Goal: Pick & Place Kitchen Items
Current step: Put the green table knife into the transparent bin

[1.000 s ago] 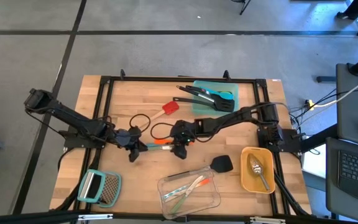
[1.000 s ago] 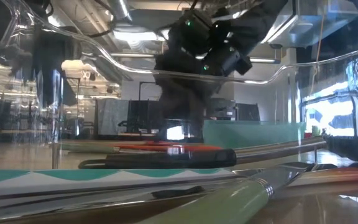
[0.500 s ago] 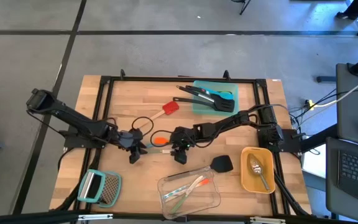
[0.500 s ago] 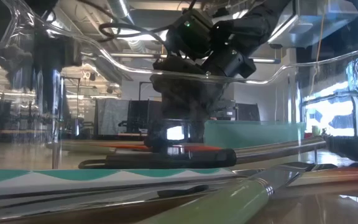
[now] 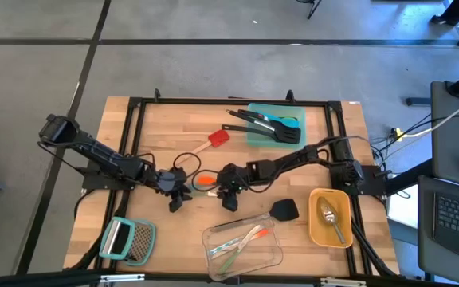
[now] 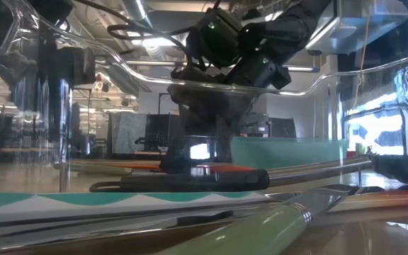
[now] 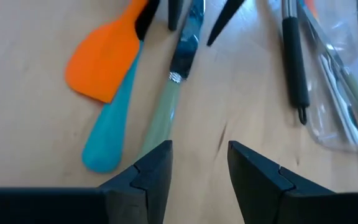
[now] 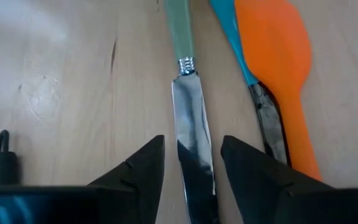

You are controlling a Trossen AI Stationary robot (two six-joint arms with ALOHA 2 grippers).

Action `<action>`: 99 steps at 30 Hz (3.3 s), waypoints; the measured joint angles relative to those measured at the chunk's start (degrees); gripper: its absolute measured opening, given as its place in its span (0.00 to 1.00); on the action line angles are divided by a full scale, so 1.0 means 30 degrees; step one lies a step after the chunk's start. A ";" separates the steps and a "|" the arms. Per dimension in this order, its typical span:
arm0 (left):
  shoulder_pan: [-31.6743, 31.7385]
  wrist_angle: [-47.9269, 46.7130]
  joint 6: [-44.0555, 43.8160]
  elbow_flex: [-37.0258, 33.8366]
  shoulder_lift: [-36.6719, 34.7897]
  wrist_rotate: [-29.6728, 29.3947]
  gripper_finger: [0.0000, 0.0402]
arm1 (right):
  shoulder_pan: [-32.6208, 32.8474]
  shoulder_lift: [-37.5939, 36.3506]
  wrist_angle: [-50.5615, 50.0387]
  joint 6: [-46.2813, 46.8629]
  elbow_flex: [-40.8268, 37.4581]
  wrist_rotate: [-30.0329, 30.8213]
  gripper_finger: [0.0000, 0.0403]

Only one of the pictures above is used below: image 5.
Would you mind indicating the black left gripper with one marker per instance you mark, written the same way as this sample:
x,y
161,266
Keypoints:
x,y
167,179

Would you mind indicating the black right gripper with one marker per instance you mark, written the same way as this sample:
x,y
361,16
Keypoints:
x,y
233,179

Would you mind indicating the orange silicone spatula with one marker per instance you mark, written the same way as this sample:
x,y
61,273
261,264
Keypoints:
x,y
206,181

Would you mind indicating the clear plastic container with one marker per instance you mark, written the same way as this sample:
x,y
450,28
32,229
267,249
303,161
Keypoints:
x,y
269,261

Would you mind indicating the steel scoop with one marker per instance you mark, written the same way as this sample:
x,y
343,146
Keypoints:
x,y
327,213

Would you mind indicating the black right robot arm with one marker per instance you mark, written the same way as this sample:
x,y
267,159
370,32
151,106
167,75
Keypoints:
x,y
293,159

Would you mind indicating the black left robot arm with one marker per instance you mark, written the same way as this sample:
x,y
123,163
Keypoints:
x,y
102,155

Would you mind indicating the teal plastic container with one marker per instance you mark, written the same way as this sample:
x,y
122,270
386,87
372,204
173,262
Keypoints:
x,y
261,142

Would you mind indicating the teal box grater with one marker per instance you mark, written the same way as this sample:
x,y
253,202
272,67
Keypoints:
x,y
128,241

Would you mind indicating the yellow plastic container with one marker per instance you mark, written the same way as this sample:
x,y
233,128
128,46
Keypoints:
x,y
317,235

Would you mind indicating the black horizontal rig bar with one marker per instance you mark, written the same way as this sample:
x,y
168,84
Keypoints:
x,y
34,277

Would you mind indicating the yellow power plug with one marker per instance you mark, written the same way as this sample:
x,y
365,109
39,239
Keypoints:
x,y
397,133

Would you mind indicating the black slanted support beam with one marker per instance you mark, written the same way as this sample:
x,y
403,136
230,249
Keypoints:
x,y
409,177

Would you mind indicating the grey desk surface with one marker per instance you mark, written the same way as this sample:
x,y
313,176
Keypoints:
x,y
426,239
452,151

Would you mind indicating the black tripod leg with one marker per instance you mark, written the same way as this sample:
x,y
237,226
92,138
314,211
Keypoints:
x,y
314,9

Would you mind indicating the person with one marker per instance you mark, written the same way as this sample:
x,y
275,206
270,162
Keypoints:
x,y
458,10

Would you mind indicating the silver rig bracket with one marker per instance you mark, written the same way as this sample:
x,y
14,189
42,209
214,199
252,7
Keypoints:
x,y
122,277
343,282

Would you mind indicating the black aluminium table frame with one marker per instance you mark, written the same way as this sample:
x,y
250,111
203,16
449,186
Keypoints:
x,y
197,102

